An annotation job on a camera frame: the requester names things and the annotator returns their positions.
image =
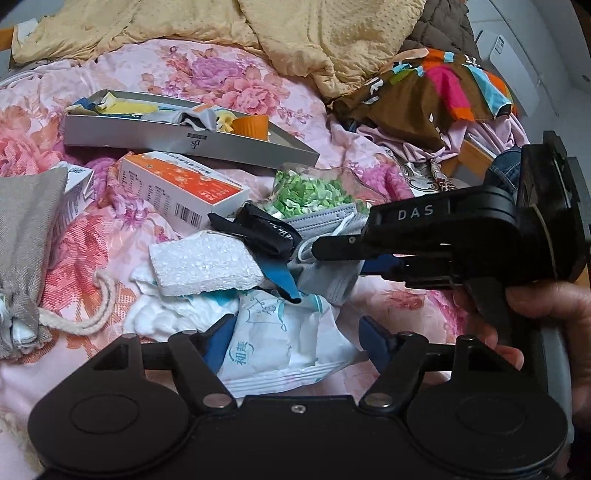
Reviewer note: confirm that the white wipe packet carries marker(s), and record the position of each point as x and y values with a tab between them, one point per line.
277	341

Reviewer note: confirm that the yellow sock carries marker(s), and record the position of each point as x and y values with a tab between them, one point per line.
226	122

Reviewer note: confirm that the cream fabric piece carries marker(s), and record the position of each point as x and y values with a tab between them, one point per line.
104	100

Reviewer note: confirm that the white foam block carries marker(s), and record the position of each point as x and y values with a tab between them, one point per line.
203	263

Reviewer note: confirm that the brown quilted blanket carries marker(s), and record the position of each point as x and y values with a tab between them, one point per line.
438	27

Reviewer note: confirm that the small white teal box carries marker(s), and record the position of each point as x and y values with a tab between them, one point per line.
76	194

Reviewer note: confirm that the black and blue sock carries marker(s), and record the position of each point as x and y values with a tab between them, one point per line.
258	235

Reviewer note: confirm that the colourful patterned brown garment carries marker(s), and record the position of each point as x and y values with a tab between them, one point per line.
415	101

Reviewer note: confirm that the yellow dotted blanket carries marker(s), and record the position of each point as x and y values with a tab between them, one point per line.
300	32

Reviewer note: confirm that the white air conditioner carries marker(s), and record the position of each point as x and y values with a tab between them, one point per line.
508	60

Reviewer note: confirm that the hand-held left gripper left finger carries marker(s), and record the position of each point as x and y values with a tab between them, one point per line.
220	344

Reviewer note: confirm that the white fluffy towel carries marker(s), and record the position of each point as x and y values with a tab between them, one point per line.
152	316

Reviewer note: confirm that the grey face mask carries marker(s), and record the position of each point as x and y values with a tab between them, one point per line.
323	282

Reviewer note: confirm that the clear bag of green pieces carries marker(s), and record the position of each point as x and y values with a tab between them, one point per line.
304	194

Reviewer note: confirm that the pink floral bedsheet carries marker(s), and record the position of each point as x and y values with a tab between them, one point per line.
231	76

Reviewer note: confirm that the grey box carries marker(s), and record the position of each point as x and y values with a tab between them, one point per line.
161	138

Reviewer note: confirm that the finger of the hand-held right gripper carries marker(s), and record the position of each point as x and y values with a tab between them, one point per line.
341	247
381	266

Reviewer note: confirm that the person's right hand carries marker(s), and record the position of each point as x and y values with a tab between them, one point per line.
554	300

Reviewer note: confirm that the orange cup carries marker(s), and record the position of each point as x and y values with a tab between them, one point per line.
251	127

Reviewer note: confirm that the orange and white medicine box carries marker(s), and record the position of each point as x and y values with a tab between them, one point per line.
175	184

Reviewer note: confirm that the light pink garment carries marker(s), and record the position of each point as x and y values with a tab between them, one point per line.
397	145

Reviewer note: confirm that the blue jeans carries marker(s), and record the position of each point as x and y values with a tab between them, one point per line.
503	170

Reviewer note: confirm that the wooden board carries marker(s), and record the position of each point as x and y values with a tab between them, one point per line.
473	154

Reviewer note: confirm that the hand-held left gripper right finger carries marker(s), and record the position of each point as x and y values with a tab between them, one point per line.
374	344

